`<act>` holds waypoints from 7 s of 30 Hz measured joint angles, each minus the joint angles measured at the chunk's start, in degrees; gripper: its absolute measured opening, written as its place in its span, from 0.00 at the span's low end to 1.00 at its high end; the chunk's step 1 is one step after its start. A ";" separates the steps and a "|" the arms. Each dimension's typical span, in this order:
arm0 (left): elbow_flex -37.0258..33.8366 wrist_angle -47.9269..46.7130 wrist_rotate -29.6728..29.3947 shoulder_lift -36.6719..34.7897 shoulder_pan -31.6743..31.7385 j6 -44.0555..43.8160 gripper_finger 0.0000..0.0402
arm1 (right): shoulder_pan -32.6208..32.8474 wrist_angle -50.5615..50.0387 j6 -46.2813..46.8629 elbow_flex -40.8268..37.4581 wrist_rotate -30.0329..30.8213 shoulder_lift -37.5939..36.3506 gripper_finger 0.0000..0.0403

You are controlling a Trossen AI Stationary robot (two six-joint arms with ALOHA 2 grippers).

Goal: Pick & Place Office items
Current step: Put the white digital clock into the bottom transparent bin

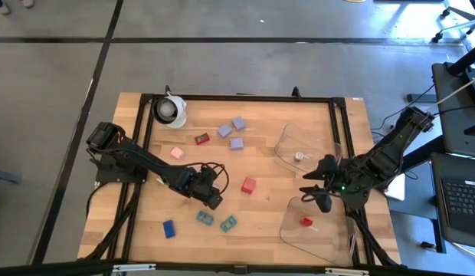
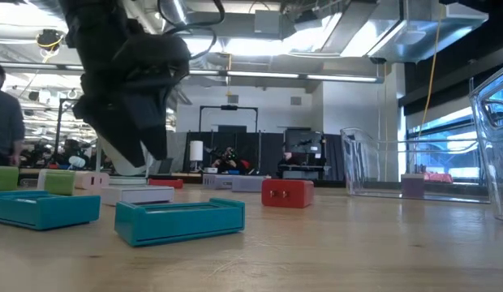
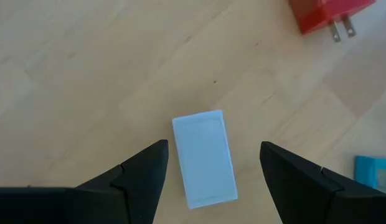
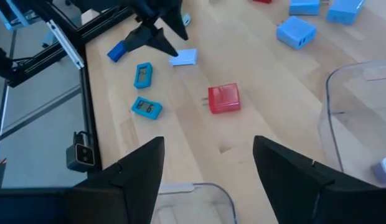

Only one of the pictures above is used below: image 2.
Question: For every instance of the black computer monitor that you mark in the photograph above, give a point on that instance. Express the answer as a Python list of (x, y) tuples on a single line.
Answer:
[(302, 140)]

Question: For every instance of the purple power adapter block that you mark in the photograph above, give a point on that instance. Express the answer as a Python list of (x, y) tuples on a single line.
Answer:
[(412, 186)]

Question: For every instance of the white cylindrical cup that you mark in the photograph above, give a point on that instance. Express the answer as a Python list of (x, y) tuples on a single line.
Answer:
[(113, 162)]

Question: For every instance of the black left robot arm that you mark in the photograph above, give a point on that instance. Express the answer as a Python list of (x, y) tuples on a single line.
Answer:
[(93, 24)]

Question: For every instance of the long ceiling light strip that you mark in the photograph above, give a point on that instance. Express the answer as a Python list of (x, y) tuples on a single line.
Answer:
[(261, 74)]

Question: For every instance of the red low background object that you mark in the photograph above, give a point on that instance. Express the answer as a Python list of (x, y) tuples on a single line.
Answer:
[(438, 177)]

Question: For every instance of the black metal stand frame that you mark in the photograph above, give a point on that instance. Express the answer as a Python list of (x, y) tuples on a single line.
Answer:
[(58, 130)]

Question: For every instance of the red power adapter block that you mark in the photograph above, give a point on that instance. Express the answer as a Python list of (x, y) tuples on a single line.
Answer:
[(288, 194)]

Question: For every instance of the black gantry frame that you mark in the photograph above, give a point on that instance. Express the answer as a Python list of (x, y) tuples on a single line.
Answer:
[(229, 107)]

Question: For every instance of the teal digital clock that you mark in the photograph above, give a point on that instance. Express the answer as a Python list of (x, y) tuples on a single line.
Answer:
[(178, 223), (44, 213)]

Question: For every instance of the grey open laptop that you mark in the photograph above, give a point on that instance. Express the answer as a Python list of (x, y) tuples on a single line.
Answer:
[(164, 167)]

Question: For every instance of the grey ceiling box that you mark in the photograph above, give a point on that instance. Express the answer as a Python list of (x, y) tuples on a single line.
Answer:
[(267, 22)]

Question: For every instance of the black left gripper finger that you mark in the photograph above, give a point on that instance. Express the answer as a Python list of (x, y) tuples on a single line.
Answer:
[(154, 130), (117, 130)]

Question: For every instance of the white rectangular block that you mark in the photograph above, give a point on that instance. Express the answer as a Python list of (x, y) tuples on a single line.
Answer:
[(138, 195)]

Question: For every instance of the pink power adapter block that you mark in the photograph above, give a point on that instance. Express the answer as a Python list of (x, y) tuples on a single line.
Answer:
[(93, 180)]

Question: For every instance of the black curtain partition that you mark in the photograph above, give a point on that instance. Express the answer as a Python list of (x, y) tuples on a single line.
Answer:
[(267, 154)]

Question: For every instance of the person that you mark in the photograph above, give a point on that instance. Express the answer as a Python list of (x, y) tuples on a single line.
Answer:
[(285, 160), (71, 150), (6, 121), (229, 160)]

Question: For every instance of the rectangular metal ventilation duct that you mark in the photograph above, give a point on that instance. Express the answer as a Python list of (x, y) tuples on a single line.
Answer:
[(397, 36)]

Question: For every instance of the clear plastic bin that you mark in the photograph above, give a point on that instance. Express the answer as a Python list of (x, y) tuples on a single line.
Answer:
[(495, 162), (381, 194)]

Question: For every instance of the white table lamp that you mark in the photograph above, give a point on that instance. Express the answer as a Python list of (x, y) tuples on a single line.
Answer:
[(196, 152)]

